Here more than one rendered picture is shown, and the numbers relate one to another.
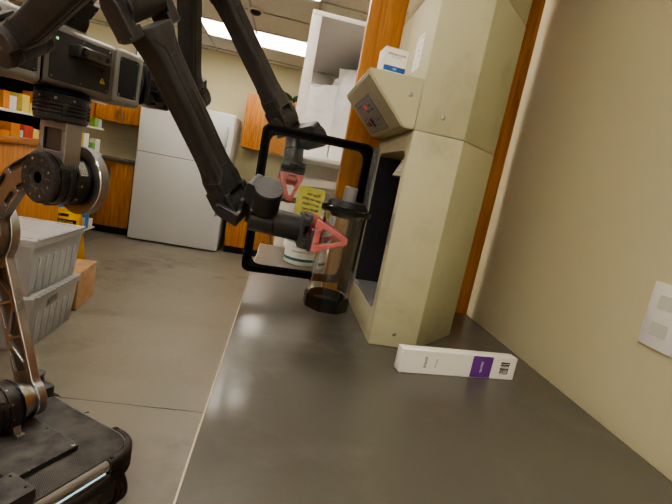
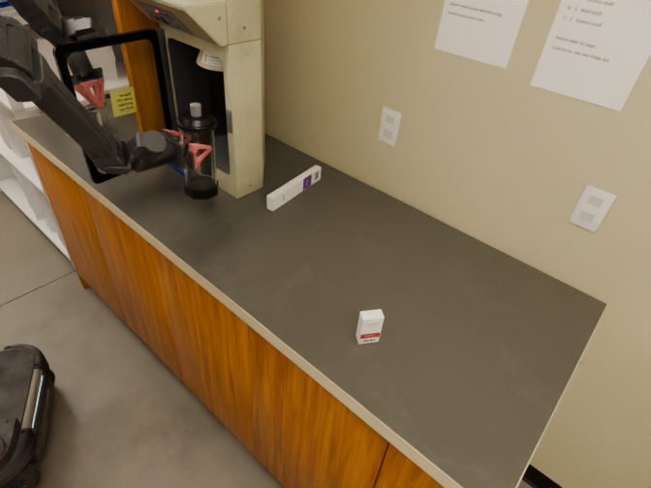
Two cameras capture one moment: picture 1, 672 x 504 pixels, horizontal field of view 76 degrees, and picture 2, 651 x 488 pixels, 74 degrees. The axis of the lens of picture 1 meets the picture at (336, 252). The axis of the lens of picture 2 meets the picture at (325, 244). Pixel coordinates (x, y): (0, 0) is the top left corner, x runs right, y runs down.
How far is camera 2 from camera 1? 0.67 m
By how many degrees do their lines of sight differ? 49
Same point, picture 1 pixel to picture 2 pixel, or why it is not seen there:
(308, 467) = (297, 290)
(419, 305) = (259, 161)
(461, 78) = not seen: outside the picture
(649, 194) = (371, 50)
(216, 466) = (270, 316)
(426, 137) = (237, 47)
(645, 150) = (364, 17)
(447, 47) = not seen: outside the picture
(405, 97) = (216, 21)
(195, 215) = not seen: outside the picture
